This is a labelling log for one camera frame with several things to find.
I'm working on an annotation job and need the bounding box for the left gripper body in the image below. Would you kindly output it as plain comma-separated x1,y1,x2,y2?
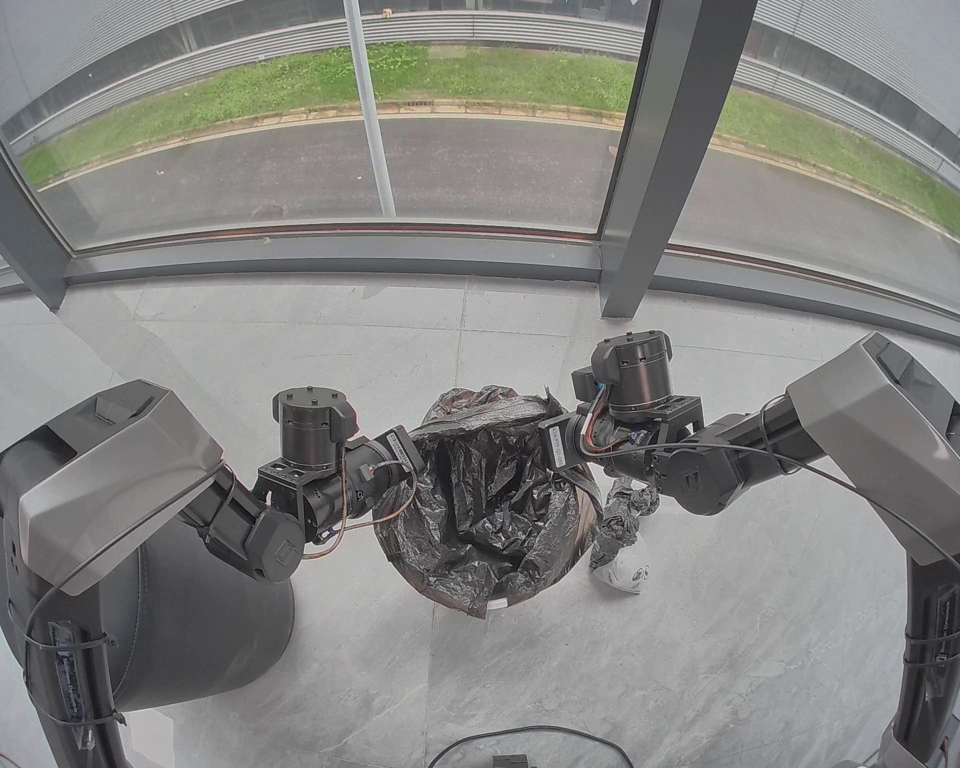
302,423,421,535

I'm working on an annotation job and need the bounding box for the white printed paper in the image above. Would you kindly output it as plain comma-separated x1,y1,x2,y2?
592,541,652,599

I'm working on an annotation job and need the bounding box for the black plastic bag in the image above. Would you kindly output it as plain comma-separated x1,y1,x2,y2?
372,384,601,620

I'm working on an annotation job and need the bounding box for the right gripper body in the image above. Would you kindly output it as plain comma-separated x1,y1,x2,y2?
537,412,665,485

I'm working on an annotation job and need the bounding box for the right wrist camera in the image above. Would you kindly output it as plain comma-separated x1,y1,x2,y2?
571,365,610,412

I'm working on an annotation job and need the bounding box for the grey trash bin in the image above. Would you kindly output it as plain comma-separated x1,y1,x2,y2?
397,465,606,612

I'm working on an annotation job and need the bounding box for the window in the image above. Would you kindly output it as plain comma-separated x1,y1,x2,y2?
0,0,960,331

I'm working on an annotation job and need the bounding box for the black plastic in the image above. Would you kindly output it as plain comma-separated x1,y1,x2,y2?
588,478,661,575

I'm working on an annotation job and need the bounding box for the black cable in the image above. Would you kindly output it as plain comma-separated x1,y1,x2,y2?
438,723,639,768
643,441,960,535

